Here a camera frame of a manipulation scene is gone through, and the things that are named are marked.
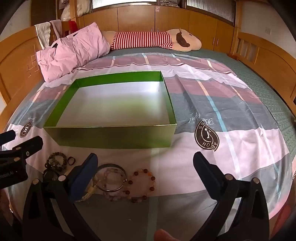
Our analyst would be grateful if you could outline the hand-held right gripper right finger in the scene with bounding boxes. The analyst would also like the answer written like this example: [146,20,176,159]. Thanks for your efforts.
[193,151,271,241]

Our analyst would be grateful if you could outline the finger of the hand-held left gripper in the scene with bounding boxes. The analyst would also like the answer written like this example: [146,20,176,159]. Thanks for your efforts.
[0,130,17,147]
[0,136,44,166]

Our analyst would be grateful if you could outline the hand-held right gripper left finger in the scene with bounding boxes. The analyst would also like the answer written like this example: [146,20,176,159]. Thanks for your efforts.
[22,153,102,241]

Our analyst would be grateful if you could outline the dark metal bangle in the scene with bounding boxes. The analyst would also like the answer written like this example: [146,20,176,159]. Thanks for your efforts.
[94,163,127,192]

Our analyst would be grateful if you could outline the pale bead bracelet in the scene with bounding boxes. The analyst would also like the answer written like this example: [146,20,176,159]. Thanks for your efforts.
[102,169,130,202]

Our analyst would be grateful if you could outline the green cardboard box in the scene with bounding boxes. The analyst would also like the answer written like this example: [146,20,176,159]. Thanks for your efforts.
[43,71,178,149]

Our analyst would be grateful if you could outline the red bead bracelet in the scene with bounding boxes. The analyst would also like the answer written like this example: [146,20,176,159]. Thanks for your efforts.
[124,169,156,202]

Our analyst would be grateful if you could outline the person's right hand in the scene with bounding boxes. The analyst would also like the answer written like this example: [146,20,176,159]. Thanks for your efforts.
[154,229,182,241]

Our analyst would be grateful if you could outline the printed plaid duvet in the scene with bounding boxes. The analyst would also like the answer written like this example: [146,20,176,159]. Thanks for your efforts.
[0,52,294,241]

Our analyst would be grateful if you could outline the wooden headboard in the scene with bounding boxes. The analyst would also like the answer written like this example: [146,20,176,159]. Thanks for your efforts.
[0,25,58,126]

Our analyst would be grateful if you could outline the green bed mat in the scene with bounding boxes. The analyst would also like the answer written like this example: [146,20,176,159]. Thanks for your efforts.
[109,47,296,130]

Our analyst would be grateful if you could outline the white garment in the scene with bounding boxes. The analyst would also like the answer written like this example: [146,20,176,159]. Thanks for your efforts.
[35,22,52,47]

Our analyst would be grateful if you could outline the pink pillow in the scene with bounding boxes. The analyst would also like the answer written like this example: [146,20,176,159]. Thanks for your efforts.
[36,22,111,82]

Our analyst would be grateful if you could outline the pink garment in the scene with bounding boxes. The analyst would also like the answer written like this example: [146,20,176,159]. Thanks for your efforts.
[50,20,65,39]

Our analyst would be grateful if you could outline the wooden footboard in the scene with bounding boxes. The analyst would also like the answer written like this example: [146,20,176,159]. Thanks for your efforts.
[236,31,296,102]

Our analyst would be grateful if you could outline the striped plush toy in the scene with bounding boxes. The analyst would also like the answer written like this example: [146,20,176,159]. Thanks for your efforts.
[102,28,202,52]

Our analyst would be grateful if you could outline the white plastic bag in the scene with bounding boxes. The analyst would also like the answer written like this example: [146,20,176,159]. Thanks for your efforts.
[76,0,93,16]

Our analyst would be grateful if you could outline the window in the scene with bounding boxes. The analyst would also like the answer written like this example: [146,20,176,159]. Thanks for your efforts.
[186,0,239,24]

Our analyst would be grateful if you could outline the gold charm bracelet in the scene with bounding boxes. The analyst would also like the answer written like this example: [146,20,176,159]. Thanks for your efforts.
[79,181,97,202]

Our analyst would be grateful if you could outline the dark bead bracelet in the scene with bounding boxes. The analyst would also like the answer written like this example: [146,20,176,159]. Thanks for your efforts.
[45,151,67,171]

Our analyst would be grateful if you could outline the wooden wall cabinets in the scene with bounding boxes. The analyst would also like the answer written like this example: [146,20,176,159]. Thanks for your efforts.
[79,5,236,50]

